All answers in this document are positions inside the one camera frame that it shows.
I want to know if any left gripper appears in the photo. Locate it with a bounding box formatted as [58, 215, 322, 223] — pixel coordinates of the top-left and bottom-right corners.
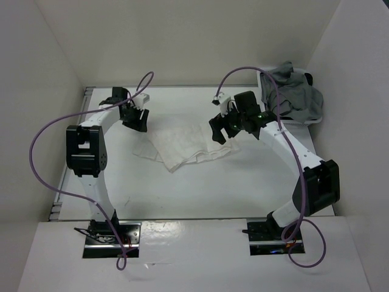
[121, 103, 149, 133]

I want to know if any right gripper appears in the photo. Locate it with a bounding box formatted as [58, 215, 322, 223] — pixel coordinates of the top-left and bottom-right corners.
[209, 102, 247, 144]

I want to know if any white pleated skirt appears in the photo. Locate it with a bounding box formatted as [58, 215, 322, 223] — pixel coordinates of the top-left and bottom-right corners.
[133, 123, 240, 173]

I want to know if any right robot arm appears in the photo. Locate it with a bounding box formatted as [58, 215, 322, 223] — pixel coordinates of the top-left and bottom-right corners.
[209, 91, 340, 240]

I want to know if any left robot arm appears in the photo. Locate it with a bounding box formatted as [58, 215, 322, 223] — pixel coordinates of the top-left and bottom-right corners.
[66, 87, 150, 243]

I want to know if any white laundry basket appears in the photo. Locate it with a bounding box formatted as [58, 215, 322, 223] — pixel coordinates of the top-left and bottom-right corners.
[256, 66, 323, 125]

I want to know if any grey skirt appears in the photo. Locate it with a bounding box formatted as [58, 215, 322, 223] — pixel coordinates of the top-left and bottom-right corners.
[260, 61, 325, 124]

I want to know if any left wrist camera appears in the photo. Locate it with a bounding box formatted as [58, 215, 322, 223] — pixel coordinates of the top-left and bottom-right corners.
[130, 93, 150, 111]

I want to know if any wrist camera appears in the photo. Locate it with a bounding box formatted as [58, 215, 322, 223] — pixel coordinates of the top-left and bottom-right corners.
[212, 93, 232, 117]
[130, 93, 150, 111]

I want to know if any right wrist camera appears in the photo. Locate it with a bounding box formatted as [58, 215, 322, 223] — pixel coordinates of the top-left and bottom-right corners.
[212, 93, 232, 117]

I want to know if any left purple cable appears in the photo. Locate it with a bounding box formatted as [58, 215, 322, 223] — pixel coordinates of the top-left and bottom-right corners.
[29, 71, 155, 271]

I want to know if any purple cable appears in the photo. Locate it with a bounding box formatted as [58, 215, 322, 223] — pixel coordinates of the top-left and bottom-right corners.
[215, 66, 327, 268]
[29, 71, 155, 271]

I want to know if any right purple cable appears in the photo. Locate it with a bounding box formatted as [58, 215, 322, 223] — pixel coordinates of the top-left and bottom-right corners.
[215, 66, 327, 268]

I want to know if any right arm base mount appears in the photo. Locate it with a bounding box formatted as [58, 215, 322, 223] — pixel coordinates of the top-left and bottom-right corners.
[242, 218, 305, 256]

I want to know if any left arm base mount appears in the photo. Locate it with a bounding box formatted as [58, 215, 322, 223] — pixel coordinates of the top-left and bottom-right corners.
[74, 223, 141, 259]

